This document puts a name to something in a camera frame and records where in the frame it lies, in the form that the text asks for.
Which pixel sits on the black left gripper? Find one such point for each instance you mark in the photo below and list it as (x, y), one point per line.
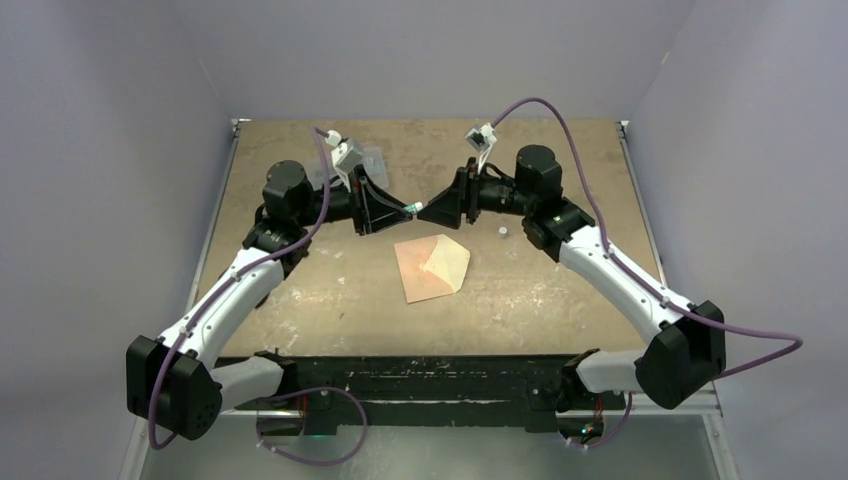
(379, 217)

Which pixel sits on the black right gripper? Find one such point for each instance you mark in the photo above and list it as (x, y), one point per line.
(447, 207)

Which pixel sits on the green white glue stick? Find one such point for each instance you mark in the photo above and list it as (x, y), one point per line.
(414, 208)

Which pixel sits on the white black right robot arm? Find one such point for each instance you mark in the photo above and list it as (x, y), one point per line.
(685, 344)

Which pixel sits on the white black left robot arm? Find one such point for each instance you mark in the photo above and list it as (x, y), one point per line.
(205, 324)

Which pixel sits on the clear plastic organizer box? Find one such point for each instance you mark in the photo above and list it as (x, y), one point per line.
(373, 161)

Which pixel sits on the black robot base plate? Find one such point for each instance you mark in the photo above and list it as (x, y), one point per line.
(327, 424)

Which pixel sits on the aluminium frame rail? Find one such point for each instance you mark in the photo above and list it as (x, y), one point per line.
(418, 396)

